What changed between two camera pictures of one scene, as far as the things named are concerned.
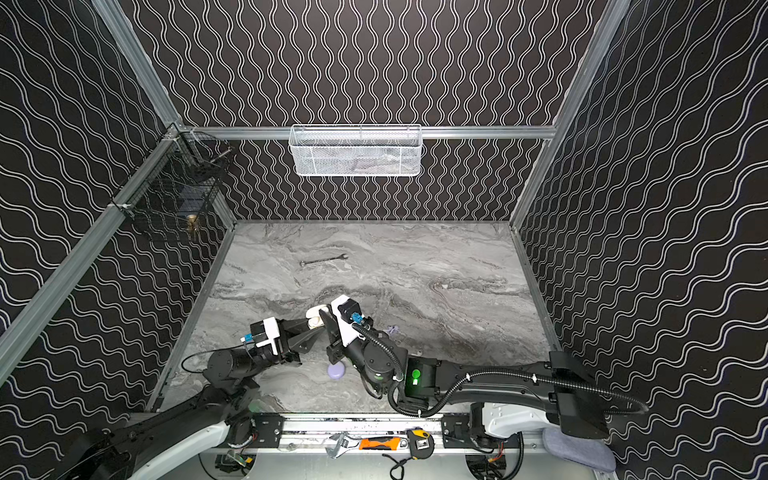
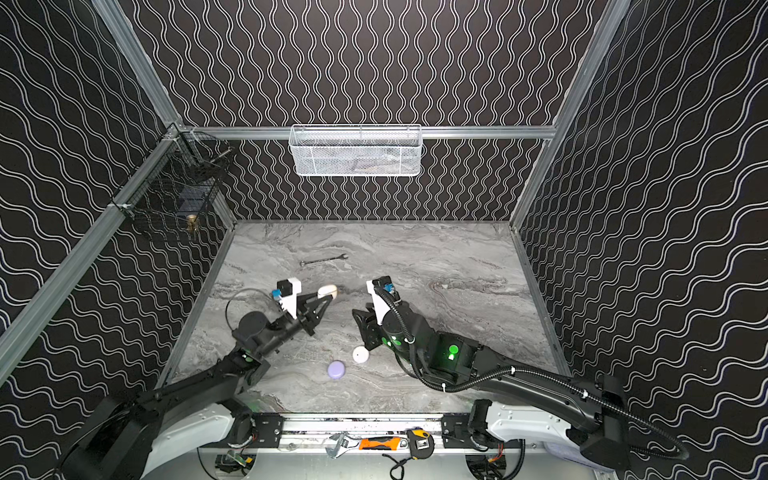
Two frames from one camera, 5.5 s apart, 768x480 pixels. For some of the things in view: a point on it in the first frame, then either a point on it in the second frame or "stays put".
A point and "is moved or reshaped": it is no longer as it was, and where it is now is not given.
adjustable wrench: [341, 440] stays put
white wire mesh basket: [355, 150] stays put
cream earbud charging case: [314, 318] is moved or reshaped
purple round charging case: [336, 370] stays put
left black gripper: [287, 339] → [305, 309]
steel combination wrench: [343, 256] stays put
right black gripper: [335, 335] → [369, 322]
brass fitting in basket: [191, 222] stays put
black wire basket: [176, 180] stays put
